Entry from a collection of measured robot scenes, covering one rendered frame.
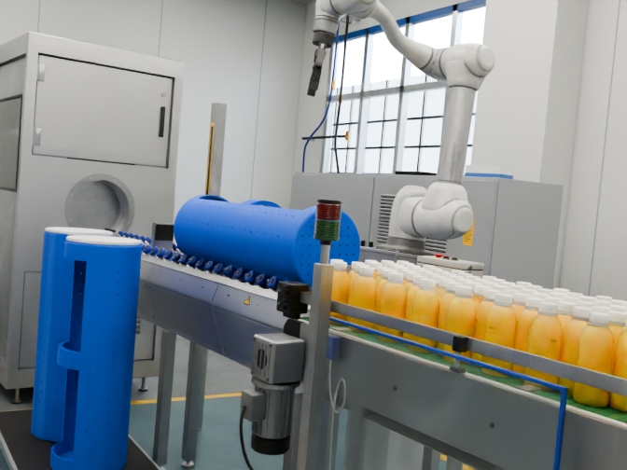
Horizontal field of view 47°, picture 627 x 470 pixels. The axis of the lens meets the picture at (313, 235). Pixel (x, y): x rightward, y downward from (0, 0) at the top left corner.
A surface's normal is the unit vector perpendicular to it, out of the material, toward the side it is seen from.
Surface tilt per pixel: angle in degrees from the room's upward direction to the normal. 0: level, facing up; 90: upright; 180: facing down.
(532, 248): 90
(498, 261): 90
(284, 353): 90
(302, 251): 90
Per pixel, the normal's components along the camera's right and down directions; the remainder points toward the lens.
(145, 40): 0.52, 0.09
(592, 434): -0.80, -0.04
